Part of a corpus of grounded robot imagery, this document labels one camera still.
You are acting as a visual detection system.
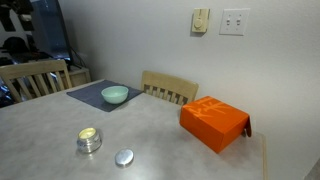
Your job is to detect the light wooden slat-back chair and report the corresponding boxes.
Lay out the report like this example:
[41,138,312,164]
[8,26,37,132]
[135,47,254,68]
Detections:
[0,59,73,104]
[139,70,200,107]

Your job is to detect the black cables behind cabinet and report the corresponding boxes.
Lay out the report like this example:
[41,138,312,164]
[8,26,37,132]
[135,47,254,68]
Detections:
[69,46,88,69]

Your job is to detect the orange cardboard box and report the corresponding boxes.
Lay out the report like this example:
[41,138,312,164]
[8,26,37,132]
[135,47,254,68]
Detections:
[179,95,253,154]

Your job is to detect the small wooden side cabinet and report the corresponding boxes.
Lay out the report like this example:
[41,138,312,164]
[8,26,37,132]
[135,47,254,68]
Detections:
[68,65,92,88]

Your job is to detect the teal ceramic bowl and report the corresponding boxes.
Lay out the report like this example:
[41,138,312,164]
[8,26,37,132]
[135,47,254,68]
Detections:
[100,85,130,105]

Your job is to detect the dark monitor screen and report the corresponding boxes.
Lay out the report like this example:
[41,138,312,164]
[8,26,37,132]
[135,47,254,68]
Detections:
[29,0,73,63]

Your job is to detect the round silver metal lid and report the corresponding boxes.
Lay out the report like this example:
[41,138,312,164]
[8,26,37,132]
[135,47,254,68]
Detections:
[114,148,135,168]

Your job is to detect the dark blue cloth placemat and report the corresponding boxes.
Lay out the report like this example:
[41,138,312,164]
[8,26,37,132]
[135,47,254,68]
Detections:
[65,78,144,113]

